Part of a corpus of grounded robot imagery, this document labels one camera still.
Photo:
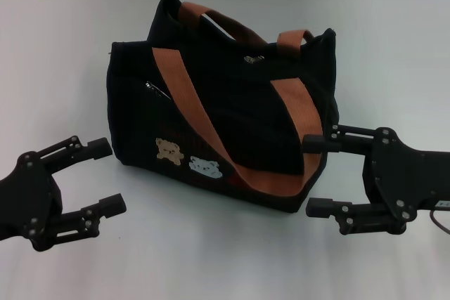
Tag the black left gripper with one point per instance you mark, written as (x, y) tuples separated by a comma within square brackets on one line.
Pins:
[(24, 198)]

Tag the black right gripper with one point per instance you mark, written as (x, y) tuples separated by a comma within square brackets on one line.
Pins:
[(404, 177)]

